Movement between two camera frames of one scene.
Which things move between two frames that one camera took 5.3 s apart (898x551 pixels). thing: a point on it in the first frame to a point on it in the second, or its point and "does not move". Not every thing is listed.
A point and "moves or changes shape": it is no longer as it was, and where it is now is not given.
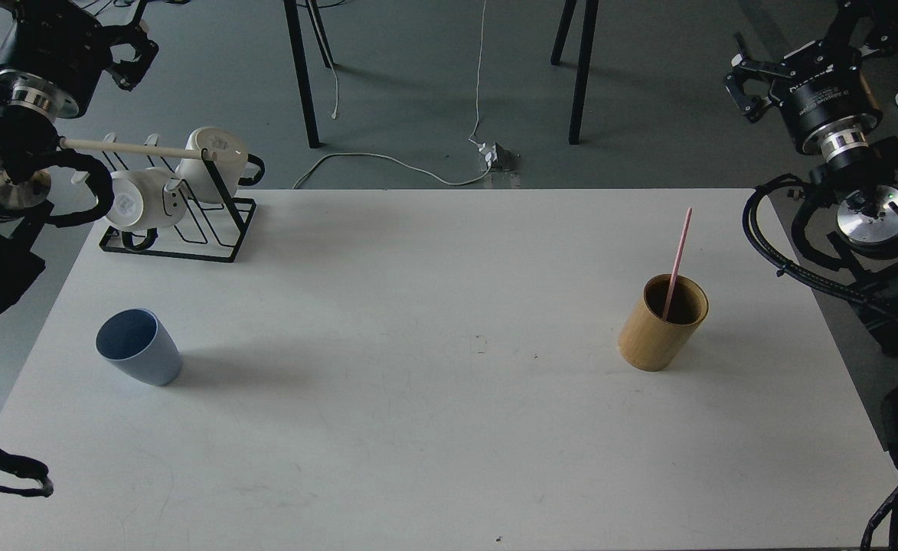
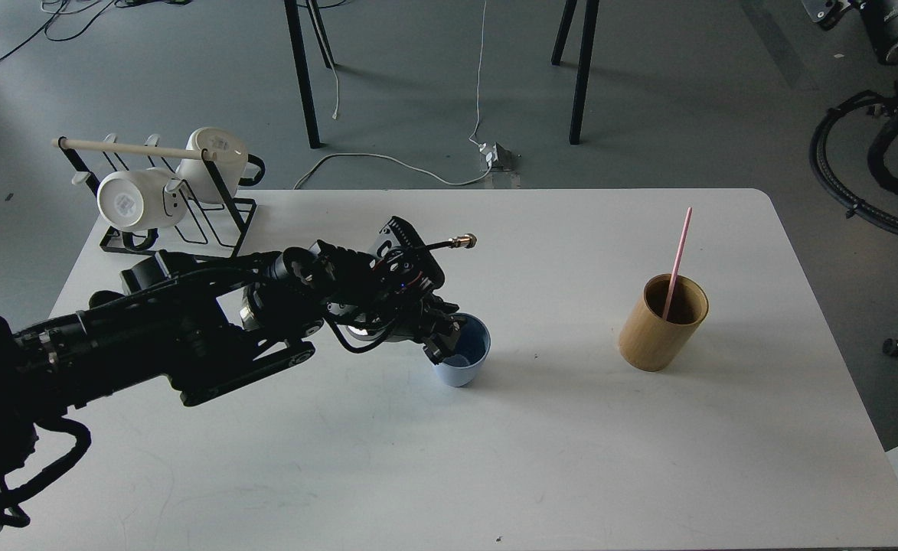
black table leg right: (583, 68) does not move
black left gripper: (55, 51) to (390, 295)
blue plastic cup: (136, 341) moves or changes shape
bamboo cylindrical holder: (650, 343) does not move
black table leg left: (293, 18) does not move
